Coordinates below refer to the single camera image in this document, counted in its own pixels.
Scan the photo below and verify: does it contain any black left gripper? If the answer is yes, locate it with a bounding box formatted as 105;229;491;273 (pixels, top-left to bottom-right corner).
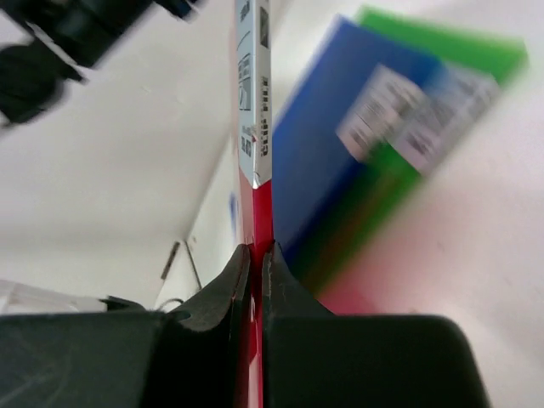
0;0;205;128

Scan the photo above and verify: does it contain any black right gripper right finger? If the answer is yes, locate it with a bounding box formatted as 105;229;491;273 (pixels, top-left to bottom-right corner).
262;245;491;407

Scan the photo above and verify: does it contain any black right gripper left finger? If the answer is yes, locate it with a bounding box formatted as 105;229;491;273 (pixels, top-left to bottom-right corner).
1;245;251;407

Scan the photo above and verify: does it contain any red folder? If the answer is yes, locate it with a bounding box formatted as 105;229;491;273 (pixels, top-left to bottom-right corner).
227;0;383;408

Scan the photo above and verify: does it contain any blue folder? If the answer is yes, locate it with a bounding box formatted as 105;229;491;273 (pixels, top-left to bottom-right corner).
272;17;443;267

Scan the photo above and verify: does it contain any green folder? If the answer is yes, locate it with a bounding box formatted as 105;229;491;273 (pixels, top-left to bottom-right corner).
292;8;529;294

